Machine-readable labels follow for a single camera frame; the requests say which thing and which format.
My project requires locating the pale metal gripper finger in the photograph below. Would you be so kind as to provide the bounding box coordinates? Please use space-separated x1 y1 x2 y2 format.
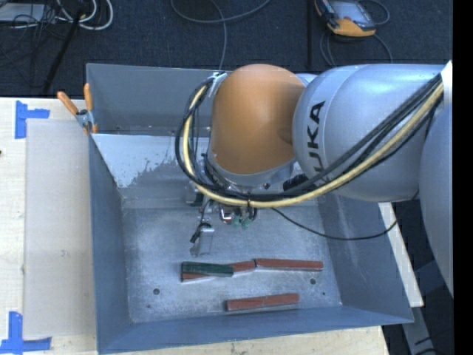
189 224 216 258
197 200 215 226

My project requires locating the dark green flat block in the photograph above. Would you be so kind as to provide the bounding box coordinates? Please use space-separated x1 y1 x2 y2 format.
180 260 235 278

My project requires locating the grey metal bin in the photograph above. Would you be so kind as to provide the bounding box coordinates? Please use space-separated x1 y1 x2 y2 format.
85 63 415 355

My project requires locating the pale flat board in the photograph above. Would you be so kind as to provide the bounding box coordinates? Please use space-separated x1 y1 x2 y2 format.
22 118 98 342

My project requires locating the black cylinder on white bracket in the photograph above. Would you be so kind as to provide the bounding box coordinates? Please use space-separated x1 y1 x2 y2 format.
268 160 319 195

